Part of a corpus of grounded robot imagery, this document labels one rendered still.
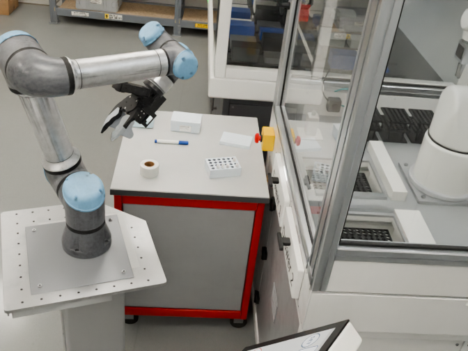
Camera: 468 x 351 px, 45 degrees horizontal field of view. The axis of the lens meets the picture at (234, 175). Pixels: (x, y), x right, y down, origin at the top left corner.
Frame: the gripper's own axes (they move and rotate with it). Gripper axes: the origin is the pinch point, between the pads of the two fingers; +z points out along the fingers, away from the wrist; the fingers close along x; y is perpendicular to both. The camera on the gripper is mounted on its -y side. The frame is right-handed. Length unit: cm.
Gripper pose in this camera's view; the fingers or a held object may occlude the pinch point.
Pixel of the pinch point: (106, 132)
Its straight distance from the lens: 172.2
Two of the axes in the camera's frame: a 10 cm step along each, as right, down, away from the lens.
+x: -6.1, -4.0, 6.8
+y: 4.7, 5.0, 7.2
